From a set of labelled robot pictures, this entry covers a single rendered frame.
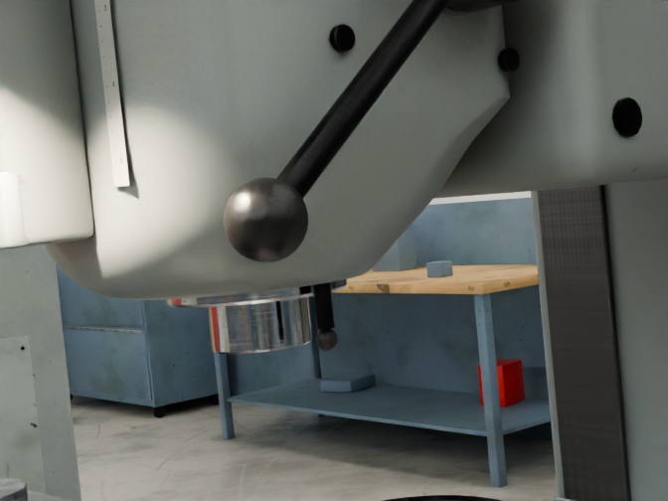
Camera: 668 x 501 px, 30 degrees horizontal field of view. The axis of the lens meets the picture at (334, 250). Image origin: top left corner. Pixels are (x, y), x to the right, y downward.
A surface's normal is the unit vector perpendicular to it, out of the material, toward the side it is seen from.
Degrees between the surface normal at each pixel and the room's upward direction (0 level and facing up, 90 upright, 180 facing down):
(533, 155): 99
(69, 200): 90
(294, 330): 90
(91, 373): 90
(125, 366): 90
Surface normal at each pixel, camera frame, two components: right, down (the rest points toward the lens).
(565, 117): -0.41, 0.09
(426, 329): -0.77, 0.11
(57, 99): 0.62, -0.02
